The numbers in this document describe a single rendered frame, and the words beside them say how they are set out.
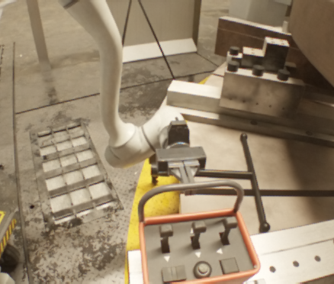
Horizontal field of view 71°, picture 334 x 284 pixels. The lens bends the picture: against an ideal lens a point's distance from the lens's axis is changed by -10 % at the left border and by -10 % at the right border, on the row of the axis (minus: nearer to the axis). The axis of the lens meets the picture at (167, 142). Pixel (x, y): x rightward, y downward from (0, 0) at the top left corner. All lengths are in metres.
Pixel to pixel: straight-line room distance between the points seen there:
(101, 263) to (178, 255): 0.92
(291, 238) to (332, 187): 0.83
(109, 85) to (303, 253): 0.64
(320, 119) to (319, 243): 1.12
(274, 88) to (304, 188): 0.54
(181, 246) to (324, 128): 1.41
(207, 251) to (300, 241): 0.29
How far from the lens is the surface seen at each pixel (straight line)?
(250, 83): 1.44
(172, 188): 0.42
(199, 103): 1.61
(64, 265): 1.40
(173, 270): 0.45
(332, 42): 1.10
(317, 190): 1.43
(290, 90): 1.48
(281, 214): 1.23
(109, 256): 1.37
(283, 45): 1.51
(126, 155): 0.83
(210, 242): 0.49
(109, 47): 0.68
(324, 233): 0.74
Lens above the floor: 1.22
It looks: 39 degrees down
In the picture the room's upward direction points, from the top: 3 degrees clockwise
